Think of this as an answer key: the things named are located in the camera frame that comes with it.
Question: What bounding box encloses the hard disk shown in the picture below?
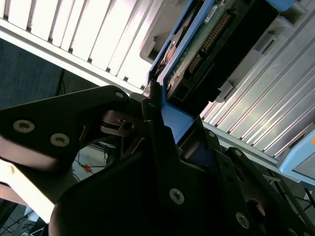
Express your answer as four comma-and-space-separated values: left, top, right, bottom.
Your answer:
146, 0, 296, 148

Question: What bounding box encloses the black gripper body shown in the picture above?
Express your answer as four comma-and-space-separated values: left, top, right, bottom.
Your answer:
48, 149, 247, 236

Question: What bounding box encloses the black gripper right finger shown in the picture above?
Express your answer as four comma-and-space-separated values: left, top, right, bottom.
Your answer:
193, 117, 315, 236

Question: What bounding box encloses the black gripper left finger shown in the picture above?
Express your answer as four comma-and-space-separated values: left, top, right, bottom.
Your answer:
0, 80, 185, 205

